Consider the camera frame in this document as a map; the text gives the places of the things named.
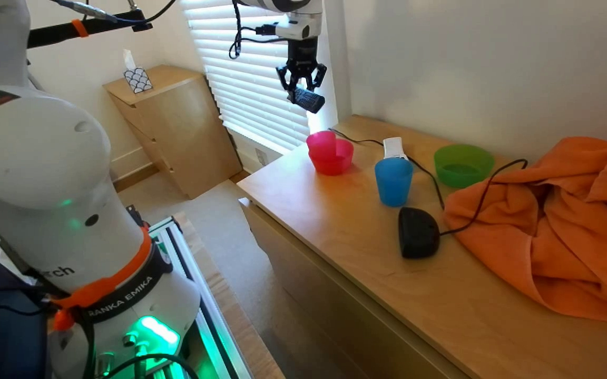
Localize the small wooden cabinet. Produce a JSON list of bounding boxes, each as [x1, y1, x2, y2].
[[100, 62, 247, 199]]

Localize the white window frame post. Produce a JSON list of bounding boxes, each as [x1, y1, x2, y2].
[[306, 0, 354, 135]]

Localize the orange cloth towel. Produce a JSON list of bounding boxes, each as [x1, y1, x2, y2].
[[443, 133, 607, 323]]

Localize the thin black cable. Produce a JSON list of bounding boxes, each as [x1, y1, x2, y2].
[[436, 156, 530, 237], [327, 125, 447, 210]]

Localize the patterned tissue box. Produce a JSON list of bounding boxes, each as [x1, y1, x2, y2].
[[119, 48, 155, 97]]

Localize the orange strap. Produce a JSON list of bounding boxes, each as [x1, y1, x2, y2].
[[48, 226, 155, 333]]

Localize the black computer mouse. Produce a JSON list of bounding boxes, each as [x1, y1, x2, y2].
[[396, 206, 443, 260]]

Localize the white plastic device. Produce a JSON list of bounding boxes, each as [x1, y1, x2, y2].
[[380, 135, 409, 161]]

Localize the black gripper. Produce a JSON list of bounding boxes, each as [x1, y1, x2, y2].
[[274, 35, 328, 93]]

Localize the green plastic bowl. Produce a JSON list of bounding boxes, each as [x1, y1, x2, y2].
[[432, 142, 496, 190]]

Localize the white window blinds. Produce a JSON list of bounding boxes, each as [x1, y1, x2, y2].
[[177, 0, 312, 156]]

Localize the dark blue cable sleeve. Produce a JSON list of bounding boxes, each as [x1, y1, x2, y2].
[[0, 237, 48, 379]]

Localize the aluminium base frame rail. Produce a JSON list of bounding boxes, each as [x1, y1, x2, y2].
[[143, 215, 253, 379]]

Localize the pink plastic cup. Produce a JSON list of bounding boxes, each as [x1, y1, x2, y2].
[[306, 128, 356, 177]]

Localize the light wooden chest of drawers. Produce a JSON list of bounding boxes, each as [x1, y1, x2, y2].
[[236, 114, 607, 379]]

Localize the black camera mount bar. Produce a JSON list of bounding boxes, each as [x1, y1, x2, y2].
[[27, 9, 153, 51]]

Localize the blue plastic cup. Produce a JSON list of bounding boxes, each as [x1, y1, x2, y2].
[[373, 156, 415, 209]]

